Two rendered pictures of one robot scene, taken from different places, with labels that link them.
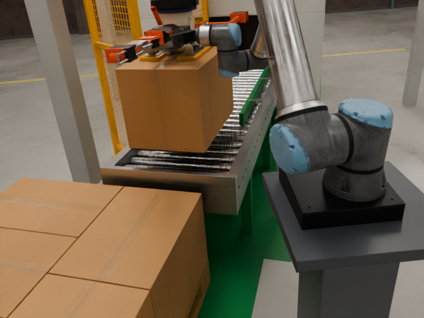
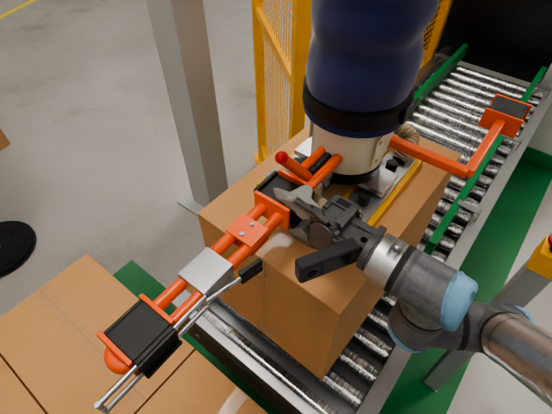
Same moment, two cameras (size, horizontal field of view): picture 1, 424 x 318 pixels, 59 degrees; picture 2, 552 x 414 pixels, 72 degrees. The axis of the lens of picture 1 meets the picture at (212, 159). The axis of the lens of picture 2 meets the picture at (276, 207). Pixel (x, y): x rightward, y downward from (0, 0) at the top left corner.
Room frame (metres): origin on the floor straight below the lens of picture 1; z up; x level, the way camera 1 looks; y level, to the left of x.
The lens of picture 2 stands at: (1.26, 0.03, 1.77)
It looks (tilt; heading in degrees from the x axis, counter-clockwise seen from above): 49 degrees down; 21
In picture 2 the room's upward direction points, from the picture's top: straight up
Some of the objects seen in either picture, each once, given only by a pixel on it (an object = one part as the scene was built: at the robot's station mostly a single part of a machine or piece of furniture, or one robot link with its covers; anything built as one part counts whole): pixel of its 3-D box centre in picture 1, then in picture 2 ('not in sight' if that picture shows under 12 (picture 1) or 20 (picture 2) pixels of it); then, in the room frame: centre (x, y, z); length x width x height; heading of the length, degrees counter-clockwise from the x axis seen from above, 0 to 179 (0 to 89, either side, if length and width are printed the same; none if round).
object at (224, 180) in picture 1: (165, 176); (255, 369); (1.60, 0.23, 0.58); 0.70 x 0.03 x 0.06; 73
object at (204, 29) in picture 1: (206, 34); (384, 259); (1.67, -0.01, 1.21); 0.09 x 0.05 x 0.10; 163
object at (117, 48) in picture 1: (120, 53); (140, 333); (1.41, 0.30, 1.21); 0.08 x 0.07 x 0.05; 163
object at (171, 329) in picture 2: (140, 50); (190, 327); (1.44, 0.24, 1.21); 0.31 x 0.03 x 0.05; 163
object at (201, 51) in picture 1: (196, 48); (377, 185); (1.95, 0.04, 1.11); 0.34 x 0.10 x 0.05; 163
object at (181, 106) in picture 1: (182, 92); (330, 230); (1.96, 0.13, 0.88); 0.60 x 0.40 x 0.40; 162
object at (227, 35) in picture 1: (225, 35); (431, 288); (1.65, -0.10, 1.21); 0.12 x 0.09 x 0.10; 73
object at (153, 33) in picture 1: (158, 36); (283, 199); (1.74, 0.20, 1.21); 0.10 x 0.08 x 0.06; 73
